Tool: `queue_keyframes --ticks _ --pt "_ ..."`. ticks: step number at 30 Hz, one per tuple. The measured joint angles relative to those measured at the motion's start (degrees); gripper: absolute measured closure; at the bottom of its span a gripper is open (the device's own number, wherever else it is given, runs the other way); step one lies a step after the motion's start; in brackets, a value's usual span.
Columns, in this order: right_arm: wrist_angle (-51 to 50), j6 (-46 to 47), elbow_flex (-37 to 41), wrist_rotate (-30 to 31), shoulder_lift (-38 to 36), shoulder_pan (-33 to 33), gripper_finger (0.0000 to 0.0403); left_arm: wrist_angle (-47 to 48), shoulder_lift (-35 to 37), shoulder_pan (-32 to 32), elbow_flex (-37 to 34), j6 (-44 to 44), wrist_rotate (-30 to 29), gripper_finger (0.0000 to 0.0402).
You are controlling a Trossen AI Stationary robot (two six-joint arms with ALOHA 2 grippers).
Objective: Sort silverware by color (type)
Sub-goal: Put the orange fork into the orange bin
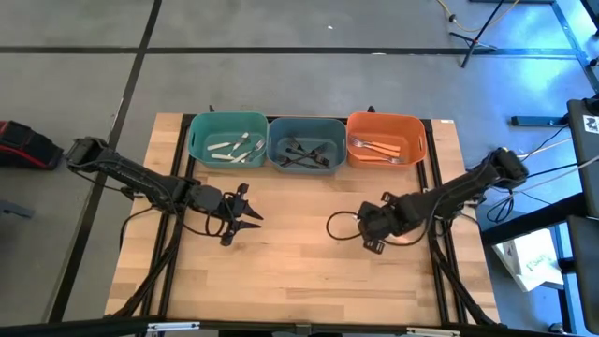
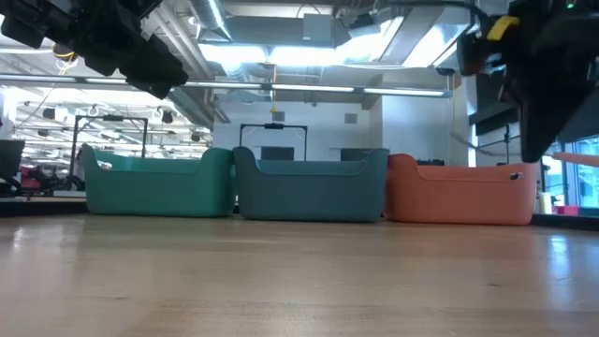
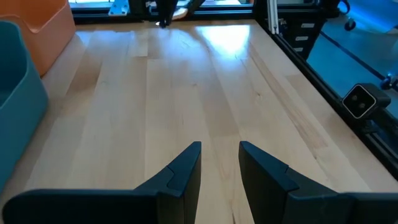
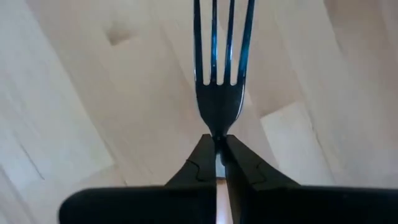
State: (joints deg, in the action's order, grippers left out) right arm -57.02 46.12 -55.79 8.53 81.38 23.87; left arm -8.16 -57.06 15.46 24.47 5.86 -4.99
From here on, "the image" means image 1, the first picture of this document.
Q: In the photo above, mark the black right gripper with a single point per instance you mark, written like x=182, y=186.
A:
x=379, y=222

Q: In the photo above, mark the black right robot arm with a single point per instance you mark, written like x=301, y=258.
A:
x=458, y=187

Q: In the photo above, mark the teal plastic bin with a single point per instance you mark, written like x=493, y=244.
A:
x=224, y=124

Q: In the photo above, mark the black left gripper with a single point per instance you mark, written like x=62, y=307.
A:
x=234, y=210

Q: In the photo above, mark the blue metal frame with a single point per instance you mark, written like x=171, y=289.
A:
x=572, y=33

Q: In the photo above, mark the black and red bag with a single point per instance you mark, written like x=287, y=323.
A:
x=23, y=145

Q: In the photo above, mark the grey floor stand foot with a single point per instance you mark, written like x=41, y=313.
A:
x=14, y=209

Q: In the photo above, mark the black slanted beam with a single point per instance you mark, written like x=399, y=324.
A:
x=529, y=220

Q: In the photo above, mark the blue-grey plastic bin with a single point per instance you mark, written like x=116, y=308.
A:
x=304, y=128

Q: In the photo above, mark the silver metal bracket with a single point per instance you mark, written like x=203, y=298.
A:
x=433, y=332
x=173, y=326

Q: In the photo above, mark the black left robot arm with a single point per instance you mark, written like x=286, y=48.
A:
x=140, y=178

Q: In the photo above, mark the orange plastic bin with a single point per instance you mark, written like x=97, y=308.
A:
x=384, y=126

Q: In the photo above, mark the black floor bar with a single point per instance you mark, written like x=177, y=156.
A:
x=538, y=121

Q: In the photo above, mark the plain black panel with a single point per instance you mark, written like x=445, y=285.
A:
x=585, y=271

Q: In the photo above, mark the black metal table frame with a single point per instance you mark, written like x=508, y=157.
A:
x=182, y=126

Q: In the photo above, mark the white cardboard box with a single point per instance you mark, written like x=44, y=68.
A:
x=529, y=262

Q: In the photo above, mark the black cart with white sticker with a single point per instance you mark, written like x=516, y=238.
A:
x=582, y=164

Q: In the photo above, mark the black tripod stand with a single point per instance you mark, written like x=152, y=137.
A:
x=477, y=39

